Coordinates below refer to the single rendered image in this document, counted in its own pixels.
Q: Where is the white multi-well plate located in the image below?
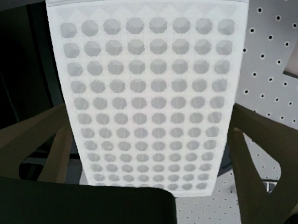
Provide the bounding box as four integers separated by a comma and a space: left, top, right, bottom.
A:
46, 0, 249, 197

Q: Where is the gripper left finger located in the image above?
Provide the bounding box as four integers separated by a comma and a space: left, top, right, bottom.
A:
0, 102, 73, 183

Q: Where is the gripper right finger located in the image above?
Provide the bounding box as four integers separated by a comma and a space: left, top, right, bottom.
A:
227, 103, 298, 224

